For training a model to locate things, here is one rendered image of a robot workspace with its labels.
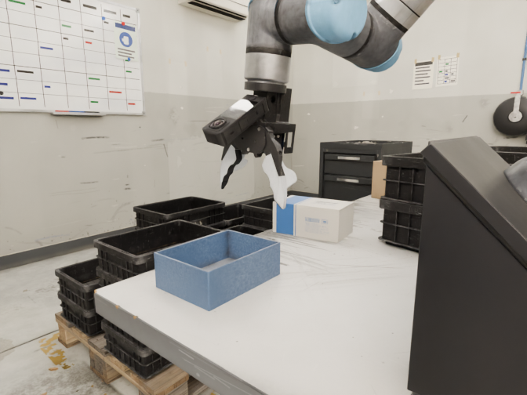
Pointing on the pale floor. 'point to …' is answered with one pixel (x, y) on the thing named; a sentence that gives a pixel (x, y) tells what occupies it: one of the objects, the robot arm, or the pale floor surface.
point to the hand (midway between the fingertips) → (247, 200)
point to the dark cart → (352, 166)
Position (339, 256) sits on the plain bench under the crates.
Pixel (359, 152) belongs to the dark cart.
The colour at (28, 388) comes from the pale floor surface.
